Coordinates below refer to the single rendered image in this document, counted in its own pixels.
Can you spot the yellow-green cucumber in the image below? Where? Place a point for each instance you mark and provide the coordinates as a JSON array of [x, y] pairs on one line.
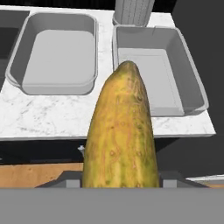
[[121, 134]]

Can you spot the dark sink basin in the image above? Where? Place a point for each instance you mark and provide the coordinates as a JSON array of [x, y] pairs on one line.
[[7, 40]]

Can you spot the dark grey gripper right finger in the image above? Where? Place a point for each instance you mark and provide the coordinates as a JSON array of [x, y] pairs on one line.
[[175, 180]]

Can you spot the grey ribbed cylindrical container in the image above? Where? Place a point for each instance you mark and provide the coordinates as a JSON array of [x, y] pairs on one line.
[[133, 12]]

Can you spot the grey tupperware container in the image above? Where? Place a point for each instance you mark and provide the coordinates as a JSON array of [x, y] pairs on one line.
[[163, 73], [55, 52]]

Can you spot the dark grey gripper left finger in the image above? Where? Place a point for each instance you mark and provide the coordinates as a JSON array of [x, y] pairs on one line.
[[67, 180]]

